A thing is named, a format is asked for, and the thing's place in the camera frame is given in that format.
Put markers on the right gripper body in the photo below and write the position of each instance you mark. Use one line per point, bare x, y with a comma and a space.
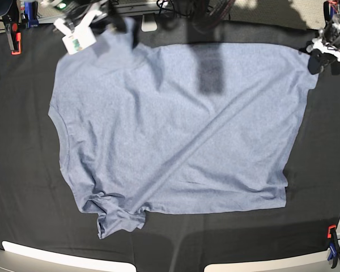
77, 14

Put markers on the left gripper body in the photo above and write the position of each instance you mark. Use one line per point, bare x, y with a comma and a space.
323, 47

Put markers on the blue-grey t-shirt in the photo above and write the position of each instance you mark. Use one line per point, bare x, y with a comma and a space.
177, 129

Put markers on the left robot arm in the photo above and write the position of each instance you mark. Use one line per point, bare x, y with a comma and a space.
331, 31

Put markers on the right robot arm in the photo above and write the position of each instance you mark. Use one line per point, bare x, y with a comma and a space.
106, 16

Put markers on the blue clamp far left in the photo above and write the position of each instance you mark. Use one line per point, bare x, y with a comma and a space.
29, 13

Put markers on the red-black clamp far left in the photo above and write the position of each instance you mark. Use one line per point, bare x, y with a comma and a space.
14, 38

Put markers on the red-blue clamp near right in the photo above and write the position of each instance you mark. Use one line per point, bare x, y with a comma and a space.
333, 246

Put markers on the black table cloth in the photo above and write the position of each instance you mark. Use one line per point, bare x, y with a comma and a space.
37, 207

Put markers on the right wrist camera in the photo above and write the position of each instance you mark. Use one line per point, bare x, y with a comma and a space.
79, 40

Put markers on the aluminium frame rail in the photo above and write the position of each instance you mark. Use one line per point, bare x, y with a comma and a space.
136, 8

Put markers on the white camera mount foot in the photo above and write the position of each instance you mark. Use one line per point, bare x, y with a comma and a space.
148, 23

